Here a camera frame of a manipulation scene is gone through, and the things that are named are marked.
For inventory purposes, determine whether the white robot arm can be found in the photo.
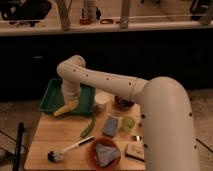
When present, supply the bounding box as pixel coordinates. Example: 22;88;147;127
57;55;200;171

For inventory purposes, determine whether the white cup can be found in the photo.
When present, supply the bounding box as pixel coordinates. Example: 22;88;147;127
95;92;109;109

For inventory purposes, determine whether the dark brown bowl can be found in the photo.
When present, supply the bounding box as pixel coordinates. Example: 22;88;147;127
114;96;134;111

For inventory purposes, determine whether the small green cup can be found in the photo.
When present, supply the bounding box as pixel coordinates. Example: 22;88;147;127
122;116;135;132

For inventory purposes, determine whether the green cucumber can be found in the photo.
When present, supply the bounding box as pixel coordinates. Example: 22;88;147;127
80;116;95;138

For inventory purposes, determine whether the green plastic tray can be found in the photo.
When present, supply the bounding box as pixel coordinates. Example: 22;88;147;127
39;78;95;117

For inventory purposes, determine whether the wooden folding table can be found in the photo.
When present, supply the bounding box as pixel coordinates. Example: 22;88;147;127
24;94;145;171

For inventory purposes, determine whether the metal spoon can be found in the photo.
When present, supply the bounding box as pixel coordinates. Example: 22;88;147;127
131;135;142;141

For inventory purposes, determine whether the blue grey cloth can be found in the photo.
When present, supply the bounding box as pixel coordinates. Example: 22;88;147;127
95;143;120;167

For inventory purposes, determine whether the orange plate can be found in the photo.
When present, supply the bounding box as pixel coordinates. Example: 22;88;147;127
87;137;121;171

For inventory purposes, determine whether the brown sponge block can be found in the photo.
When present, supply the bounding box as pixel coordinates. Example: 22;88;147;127
125;143;144;161

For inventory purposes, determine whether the white dish brush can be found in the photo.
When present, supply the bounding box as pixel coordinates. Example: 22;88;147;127
47;136;94;162

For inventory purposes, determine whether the black office chair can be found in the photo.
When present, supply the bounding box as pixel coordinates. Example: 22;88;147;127
0;0;52;27

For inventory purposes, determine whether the black pole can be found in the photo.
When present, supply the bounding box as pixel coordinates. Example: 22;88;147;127
12;122;25;171

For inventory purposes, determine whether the black floor cable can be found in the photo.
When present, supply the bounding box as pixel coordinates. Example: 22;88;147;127
195;138;213;154

